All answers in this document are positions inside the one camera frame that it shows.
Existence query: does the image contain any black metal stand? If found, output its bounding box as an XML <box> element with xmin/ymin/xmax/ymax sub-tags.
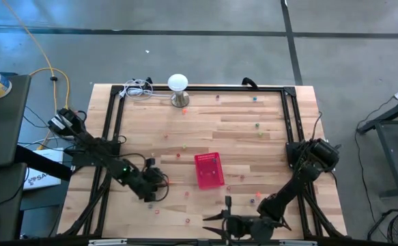
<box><xmin>356</xmin><ymin>97</ymin><xmax>398</xmax><ymax>200</ymax></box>

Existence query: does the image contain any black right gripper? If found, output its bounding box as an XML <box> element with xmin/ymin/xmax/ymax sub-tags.
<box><xmin>202</xmin><ymin>195</ymin><xmax>255</xmax><ymax>246</ymax></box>

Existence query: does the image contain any red slotted plastic basket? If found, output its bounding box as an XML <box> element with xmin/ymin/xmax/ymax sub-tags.
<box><xmin>194</xmin><ymin>152</ymin><xmax>226</xmax><ymax>190</ymax></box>

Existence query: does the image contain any yellow extension cord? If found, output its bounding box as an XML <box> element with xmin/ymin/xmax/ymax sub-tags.
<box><xmin>1</xmin><ymin>0</ymin><xmax>72</xmax><ymax>151</ymax></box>

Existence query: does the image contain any dark grey side desk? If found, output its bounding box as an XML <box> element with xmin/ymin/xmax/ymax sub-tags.
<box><xmin>0</xmin><ymin>72</ymin><xmax>32</xmax><ymax>240</ymax></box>

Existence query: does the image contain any white mushroom lamp brass base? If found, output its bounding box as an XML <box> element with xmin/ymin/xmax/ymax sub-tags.
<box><xmin>167</xmin><ymin>73</ymin><xmax>190</xmax><ymax>109</ymax></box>

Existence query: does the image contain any white coiled cable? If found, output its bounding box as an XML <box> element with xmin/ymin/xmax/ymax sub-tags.
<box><xmin>122</xmin><ymin>79</ymin><xmax>172</xmax><ymax>101</ymax></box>

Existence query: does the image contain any white printed cardboard box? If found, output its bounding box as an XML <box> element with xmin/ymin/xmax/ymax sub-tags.
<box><xmin>23</xmin><ymin>147</ymin><xmax>65</xmax><ymax>191</ymax></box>

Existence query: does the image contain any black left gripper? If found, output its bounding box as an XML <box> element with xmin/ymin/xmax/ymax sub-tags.
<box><xmin>133</xmin><ymin>157</ymin><xmax>169</xmax><ymax>203</ymax></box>

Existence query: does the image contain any silver metal bracket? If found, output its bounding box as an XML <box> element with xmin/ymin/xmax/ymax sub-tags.
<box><xmin>88</xmin><ymin>238</ymin><xmax>128</xmax><ymax>246</ymax></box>
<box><xmin>279</xmin><ymin>240</ymin><xmax>318</xmax><ymax>246</ymax></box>

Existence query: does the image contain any black metal beam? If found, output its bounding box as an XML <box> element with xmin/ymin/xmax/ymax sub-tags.
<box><xmin>14</xmin><ymin>145</ymin><xmax>73</xmax><ymax>182</ymax></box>

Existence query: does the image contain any black strap loop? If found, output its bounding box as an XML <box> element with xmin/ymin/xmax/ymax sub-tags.
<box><xmin>241</xmin><ymin>77</ymin><xmax>259</xmax><ymax>90</ymax></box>

